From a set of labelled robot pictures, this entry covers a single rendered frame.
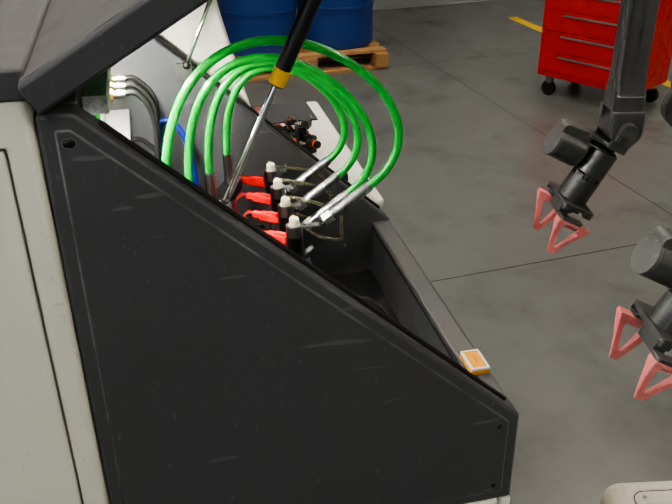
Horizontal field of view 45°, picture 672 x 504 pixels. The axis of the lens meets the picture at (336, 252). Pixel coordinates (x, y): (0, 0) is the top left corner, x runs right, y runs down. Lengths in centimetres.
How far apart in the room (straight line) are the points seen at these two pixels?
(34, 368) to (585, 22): 482
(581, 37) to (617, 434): 332
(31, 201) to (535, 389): 218
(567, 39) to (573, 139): 410
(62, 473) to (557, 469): 173
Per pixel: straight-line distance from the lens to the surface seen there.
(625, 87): 150
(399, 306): 160
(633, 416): 282
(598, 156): 153
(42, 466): 111
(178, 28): 157
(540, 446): 263
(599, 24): 546
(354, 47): 629
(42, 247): 94
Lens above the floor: 172
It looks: 29 degrees down
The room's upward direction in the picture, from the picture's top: 1 degrees counter-clockwise
